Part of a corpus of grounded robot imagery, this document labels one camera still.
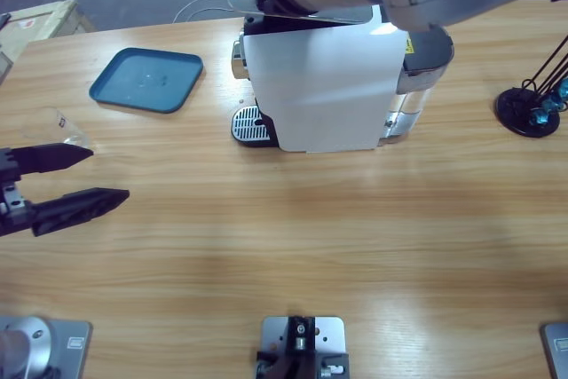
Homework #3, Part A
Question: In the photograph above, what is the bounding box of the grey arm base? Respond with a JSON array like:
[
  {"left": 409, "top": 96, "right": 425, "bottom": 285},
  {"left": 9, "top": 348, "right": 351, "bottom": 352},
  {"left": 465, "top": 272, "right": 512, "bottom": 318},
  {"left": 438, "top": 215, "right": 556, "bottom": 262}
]
[
  {"left": 540, "top": 322, "right": 568, "bottom": 379},
  {"left": 0, "top": 315, "right": 93, "bottom": 379}
]

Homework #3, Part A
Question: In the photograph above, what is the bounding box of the wooden crate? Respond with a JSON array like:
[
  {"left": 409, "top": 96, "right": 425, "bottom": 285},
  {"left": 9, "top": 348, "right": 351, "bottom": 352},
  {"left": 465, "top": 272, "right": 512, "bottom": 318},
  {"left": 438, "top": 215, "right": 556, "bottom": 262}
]
[{"left": 0, "top": 0, "right": 97, "bottom": 63}]

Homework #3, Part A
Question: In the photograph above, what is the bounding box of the clear glass cup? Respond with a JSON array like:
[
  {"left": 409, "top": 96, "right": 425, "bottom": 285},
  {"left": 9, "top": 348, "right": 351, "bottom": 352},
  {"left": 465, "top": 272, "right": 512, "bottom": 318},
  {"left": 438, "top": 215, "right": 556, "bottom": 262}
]
[{"left": 20, "top": 107, "right": 94, "bottom": 154}]

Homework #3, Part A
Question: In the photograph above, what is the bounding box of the metal drip tray grate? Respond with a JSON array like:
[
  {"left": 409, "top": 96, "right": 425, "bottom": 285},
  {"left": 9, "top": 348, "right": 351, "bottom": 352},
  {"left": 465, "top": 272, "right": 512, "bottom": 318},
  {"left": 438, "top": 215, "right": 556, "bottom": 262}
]
[{"left": 230, "top": 105, "right": 279, "bottom": 149}]

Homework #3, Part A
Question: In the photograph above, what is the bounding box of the teal plastic tray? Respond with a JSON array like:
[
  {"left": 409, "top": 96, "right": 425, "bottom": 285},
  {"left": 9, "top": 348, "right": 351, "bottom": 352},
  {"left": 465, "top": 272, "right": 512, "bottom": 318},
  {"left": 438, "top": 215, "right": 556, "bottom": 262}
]
[{"left": 89, "top": 47, "right": 204, "bottom": 114}]

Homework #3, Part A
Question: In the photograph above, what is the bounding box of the white block with dark post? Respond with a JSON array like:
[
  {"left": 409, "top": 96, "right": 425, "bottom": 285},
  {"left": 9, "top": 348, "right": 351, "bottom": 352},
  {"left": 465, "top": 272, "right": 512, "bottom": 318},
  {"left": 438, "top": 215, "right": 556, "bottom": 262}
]
[{"left": 255, "top": 315, "right": 351, "bottom": 379}]

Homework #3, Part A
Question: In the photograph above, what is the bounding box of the black capsule holder stand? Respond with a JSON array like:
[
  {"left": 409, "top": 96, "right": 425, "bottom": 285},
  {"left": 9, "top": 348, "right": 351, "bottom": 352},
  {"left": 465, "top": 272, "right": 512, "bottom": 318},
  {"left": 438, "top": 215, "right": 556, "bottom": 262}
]
[{"left": 494, "top": 34, "right": 568, "bottom": 138}]

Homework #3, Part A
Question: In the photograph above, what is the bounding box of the clear water tank black lid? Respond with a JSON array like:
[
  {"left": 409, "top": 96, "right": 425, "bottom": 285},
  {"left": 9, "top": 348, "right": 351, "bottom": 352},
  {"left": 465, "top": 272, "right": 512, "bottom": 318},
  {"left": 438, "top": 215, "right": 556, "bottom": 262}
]
[{"left": 383, "top": 26, "right": 456, "bottom": 146}]

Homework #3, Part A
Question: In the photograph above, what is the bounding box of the white capsule coffee machine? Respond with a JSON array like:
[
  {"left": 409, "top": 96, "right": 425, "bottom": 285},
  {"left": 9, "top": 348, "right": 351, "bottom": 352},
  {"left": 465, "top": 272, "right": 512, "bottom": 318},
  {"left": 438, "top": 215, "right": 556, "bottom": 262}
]
[{"left": 230, "top": 4, "right": 412, "bottom": 154}]

